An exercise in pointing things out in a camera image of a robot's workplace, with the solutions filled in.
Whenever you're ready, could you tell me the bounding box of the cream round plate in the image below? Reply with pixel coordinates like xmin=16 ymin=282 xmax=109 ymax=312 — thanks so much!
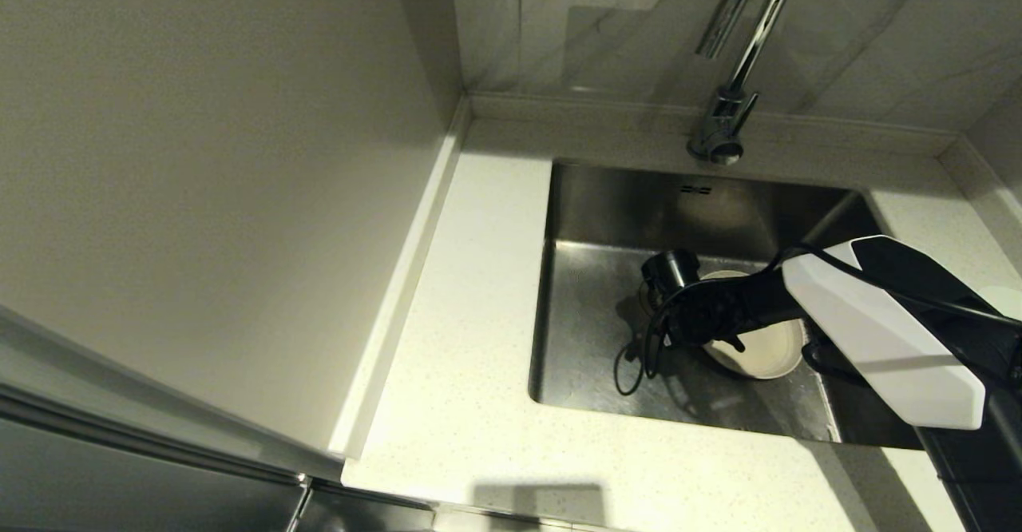
xmin=698 ymin=269 xmax=806 ymax=380

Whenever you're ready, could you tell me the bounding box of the stainless steel sink basin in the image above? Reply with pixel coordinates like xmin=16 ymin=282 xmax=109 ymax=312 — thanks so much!
xmin=527 ymin=158 xmax=927 ymax=450

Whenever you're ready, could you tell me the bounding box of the chrome gooseneck faucet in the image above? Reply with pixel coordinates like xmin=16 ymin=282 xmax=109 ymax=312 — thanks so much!
xmin=685 ymin=0 xmax=802 ymax=168

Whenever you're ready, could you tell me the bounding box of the grey metal cabinet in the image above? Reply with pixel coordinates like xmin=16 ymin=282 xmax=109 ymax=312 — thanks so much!
xmin=0 ymin=304 xmax=438 ymax=532

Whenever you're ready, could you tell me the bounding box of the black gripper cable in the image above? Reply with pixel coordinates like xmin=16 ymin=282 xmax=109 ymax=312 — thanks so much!
xmin=612 ymin=243 xmax=1022 ymax=396

